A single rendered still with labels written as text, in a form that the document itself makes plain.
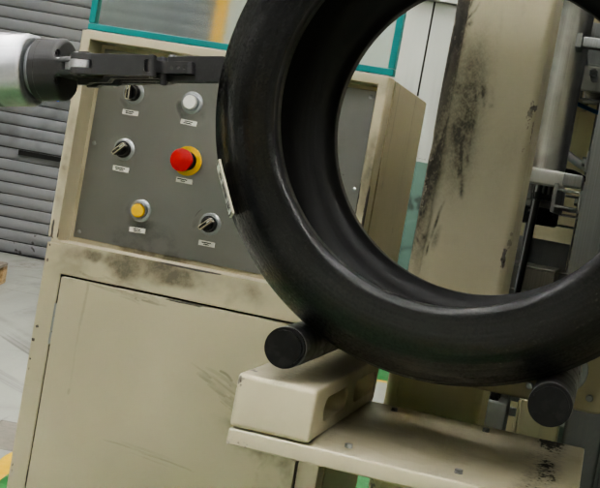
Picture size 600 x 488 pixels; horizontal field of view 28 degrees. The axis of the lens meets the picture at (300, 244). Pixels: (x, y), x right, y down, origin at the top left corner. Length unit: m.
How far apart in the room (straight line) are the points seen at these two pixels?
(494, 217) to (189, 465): 0.76
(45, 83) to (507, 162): 0.60
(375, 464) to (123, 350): 0.91
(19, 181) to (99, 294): 8.72
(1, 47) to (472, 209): 0.63
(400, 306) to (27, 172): 9.65
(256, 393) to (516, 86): 0.57
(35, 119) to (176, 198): 8.70
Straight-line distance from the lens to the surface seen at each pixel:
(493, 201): 1.61
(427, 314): 1.24
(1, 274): 8.62
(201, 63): 1.42
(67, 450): 2.17
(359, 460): 1.28
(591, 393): 1.59
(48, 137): 10.76
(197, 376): 2.06
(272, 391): 1.29
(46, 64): 1.47
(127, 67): 1.42
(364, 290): 1.25
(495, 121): 1.62
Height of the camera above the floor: 1.08
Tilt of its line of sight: 3 degrees down
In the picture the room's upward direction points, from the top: 10 degrees clockwise
